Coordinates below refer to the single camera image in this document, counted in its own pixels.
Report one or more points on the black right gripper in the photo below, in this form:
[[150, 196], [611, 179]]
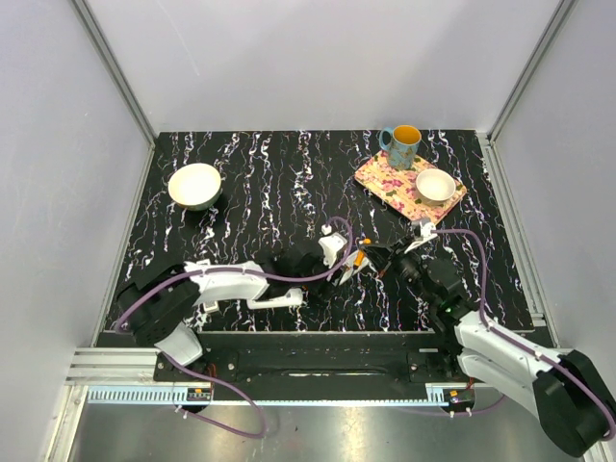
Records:
[[379, 256]]

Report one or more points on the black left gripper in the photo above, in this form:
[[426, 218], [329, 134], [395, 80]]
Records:
[[324, 289]]

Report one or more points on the white remote orange compartment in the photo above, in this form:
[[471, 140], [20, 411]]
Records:
[[348, 272]]

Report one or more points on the white remote black batteries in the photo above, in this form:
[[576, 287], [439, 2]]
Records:
[[294, 297]]

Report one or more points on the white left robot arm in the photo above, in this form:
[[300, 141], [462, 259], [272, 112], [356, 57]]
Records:
[[155, 303]]

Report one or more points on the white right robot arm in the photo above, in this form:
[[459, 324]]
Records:
[[563, 391]]

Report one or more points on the white remote blue battery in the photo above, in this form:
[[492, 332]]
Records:
[[209, 307]]

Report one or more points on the small white cup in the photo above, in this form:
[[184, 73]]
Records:
[[435, 186]]

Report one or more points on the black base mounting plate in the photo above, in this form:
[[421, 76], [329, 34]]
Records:
[[406, 356]]

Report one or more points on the blue floral mug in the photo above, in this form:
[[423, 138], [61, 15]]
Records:
[[401, 145]]

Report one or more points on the cream ceramic bowl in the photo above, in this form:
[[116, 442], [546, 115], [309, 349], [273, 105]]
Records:
[[195, 187]]

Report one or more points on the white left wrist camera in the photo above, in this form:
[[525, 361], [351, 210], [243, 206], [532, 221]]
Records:
[[331, 243]]

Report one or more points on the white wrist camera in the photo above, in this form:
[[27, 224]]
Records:
[[331, 243], [423, 230]]

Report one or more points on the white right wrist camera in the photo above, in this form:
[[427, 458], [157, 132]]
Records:
[[423, 230]]

